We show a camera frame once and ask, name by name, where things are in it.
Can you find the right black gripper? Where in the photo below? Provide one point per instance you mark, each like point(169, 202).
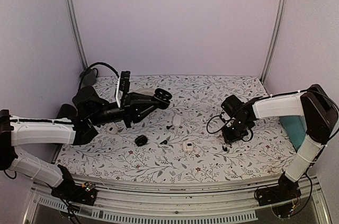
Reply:
point(229, 139)

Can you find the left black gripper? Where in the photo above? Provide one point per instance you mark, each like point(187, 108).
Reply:
point(131, 107)

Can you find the black charging case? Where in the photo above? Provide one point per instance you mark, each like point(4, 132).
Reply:
point(163, 97)

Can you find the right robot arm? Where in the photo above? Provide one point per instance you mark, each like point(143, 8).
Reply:
point(308, 116)

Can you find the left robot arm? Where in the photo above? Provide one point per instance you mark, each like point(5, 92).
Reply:
point(77, 127)

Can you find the white closed earbud case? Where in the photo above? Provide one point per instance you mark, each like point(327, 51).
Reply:
point(176, 122)

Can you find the black open case left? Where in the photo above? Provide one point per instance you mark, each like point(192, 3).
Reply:
point(141, 140)

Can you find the white open earbud case left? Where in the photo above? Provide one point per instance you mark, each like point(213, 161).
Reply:
point(112, 130)

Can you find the white open earbud case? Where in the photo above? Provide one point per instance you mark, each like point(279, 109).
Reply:
point(112, 130)
point(187, 146)

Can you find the white open earbud case centre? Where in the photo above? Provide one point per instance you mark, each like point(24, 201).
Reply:
point(187, 146)

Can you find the white spiral ceramic plate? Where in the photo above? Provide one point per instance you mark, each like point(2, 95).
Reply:
point(145, 91)

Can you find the floral patterned table mat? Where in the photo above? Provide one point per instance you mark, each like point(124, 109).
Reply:
point(197, 99)

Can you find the teal cylinder cup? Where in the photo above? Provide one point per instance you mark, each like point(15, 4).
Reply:
point(295, 127)

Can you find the grey mug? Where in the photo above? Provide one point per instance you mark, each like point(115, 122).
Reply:
point(89, 78)

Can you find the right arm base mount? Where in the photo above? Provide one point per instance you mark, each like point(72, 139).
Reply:
point(276, 194)

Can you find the aluminium front rail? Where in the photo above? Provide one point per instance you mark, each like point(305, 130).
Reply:
point(213, 202)

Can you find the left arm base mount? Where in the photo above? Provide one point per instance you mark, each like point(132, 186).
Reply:
point(69, 191)

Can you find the left aluminium frame post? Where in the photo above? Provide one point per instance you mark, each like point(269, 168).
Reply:
point(76, 33)

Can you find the aluminium frame post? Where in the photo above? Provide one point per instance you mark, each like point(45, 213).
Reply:
point(273, 41)
point(76, 33)

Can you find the right aluminium frame post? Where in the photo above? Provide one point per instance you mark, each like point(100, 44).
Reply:
point(273, 41)

